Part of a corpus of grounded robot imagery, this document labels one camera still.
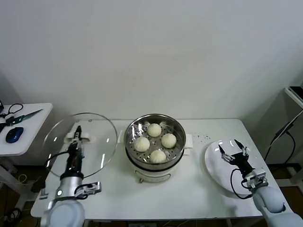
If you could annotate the round glass pot lid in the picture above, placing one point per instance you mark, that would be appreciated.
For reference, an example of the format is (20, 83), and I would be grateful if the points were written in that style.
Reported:
(101, 146)

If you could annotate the black flat device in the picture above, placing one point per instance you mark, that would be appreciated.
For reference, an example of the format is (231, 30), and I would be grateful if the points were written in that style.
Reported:
(297, 91)

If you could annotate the white electric cooking pot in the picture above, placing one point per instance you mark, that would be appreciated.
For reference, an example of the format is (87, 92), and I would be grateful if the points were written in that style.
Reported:
(154, 176)

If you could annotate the round white plate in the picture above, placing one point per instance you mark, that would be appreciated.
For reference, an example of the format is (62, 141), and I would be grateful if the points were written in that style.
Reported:
(213, 165)

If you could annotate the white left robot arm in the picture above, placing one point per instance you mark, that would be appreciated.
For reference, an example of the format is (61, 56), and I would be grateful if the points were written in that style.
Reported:
(66, 212)

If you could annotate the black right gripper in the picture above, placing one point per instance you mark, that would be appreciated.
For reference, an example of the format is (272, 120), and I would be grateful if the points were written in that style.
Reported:
(241, 162)

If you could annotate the white steamed baozi bun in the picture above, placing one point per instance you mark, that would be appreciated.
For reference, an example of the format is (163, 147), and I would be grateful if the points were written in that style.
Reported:
(154, 130)
(141, 144)
(168, 140)
(157, 156)

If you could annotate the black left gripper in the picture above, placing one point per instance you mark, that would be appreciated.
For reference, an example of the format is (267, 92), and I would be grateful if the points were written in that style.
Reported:
(74, 163)

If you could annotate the white side table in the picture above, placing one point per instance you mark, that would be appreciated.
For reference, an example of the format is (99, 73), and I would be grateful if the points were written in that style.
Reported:
(35, 139)

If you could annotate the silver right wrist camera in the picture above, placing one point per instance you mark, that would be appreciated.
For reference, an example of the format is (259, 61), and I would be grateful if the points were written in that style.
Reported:
(260, 176)

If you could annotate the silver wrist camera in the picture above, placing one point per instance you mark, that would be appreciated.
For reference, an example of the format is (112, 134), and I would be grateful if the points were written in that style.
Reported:
(91, 188)
(260, 176)

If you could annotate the white shelf board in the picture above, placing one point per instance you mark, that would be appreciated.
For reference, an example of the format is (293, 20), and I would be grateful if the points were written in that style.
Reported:
(286, 89)

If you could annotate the blue computer mouse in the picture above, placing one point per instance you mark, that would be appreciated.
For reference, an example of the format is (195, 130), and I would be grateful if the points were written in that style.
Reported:
(14, 134)

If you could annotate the white slanted pole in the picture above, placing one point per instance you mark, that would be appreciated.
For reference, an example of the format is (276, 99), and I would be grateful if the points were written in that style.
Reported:
(297, 114)

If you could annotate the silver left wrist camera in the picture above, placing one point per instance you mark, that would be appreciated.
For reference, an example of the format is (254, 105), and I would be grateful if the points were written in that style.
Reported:
(91, 188)

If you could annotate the black inline adapter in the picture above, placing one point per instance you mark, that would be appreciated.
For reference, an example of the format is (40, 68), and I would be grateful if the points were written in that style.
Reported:
(284, 130)

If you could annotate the stainless steel steamer basket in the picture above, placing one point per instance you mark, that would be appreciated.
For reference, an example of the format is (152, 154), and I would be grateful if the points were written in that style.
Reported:
(132, 132)

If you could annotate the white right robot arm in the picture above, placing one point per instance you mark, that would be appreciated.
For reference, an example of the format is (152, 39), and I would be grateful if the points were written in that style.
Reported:
(270, 203)

